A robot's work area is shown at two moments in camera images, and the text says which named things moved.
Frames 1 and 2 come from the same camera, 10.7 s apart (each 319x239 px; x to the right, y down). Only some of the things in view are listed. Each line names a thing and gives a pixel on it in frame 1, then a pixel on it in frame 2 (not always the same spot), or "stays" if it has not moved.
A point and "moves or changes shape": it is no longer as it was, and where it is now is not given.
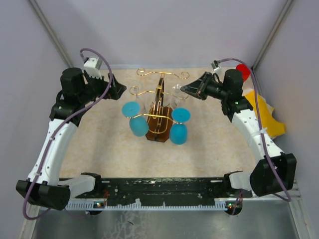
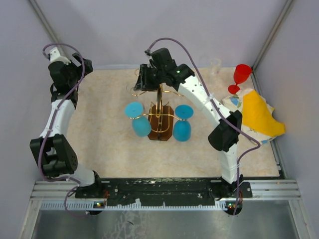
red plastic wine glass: (244, 69) stays
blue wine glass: (178, 131) moves or changes shape
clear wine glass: (178, 96) moves or changes shape
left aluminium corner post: (39, 12) stays
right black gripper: (196, 88) → (142, 83)
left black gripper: (116, 90) → (88, 67)
